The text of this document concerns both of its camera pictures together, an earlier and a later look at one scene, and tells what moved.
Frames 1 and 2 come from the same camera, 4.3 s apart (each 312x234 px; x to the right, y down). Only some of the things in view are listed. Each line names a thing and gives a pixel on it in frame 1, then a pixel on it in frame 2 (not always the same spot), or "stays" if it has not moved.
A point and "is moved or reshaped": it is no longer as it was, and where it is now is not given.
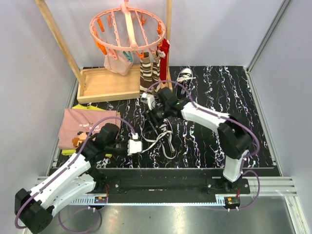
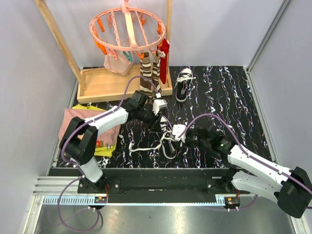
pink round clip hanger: [127, 29] stays
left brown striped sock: [146, 75] stays
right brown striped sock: [156, 69] stays
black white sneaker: [183, 86] stays
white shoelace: [160, 141] is moved or reshaped
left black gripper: [126, 143] to [154, 119]
